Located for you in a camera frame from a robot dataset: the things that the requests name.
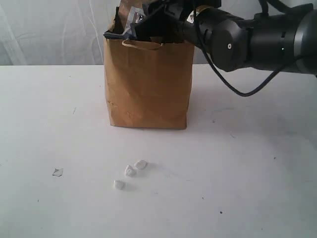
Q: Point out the white scrap front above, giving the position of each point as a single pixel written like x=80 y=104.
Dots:
x=118 y=184

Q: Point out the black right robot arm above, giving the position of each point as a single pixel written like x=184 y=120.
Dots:
x=266 y=42

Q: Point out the long dark noodle package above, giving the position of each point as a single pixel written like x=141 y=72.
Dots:
x=117 y=32

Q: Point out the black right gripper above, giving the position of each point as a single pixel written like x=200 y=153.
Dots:
x=173 y=21

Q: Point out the white scrap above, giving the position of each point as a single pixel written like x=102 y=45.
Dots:
x=140 y=164
x=118 y=184
x=130 y=171

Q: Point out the brown kraft stand-up pouch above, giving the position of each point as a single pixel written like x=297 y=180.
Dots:
x=131 y=11

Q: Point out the brown paper bag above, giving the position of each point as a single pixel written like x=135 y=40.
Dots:
x=148 y=84

